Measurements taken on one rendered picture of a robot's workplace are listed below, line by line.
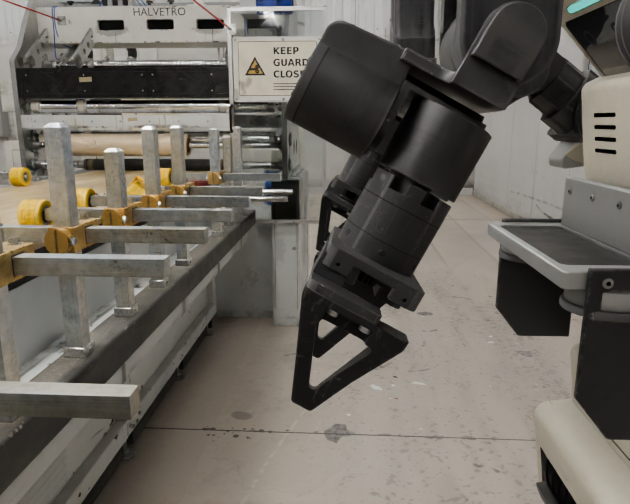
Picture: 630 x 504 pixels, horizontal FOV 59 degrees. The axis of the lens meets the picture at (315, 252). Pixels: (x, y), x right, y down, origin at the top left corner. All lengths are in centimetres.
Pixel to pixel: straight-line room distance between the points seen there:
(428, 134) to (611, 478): 46
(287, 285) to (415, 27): 256
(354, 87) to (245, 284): 309
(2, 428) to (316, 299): 78
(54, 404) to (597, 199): 65
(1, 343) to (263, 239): 246
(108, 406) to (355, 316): 44
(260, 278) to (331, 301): 307
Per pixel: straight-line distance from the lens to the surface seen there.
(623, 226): 63
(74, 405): 73
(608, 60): 72
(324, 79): 35
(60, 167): 117
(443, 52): 40
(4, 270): 98
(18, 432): 103
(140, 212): 143
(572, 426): 78
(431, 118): 36
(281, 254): 320
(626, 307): 54
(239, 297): 344
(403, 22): 80
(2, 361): 101
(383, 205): 35
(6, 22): 1109
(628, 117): 67
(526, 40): 35
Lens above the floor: 117
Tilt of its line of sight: 13 degrees down
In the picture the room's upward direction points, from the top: straight up
